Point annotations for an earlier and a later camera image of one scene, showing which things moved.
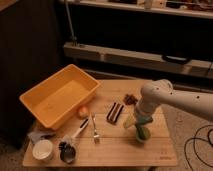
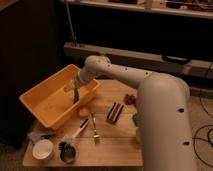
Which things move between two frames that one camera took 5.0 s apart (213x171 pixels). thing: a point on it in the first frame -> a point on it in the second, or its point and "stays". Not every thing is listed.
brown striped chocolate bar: [114, 113] stays
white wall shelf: [187, 8] stays
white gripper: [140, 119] -> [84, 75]
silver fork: [96, 136] stays
